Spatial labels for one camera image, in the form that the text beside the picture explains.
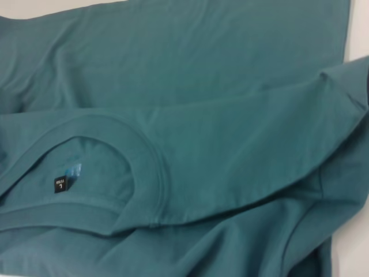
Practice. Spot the teal blue FREE t-shirt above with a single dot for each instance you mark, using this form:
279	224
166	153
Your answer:
184	86

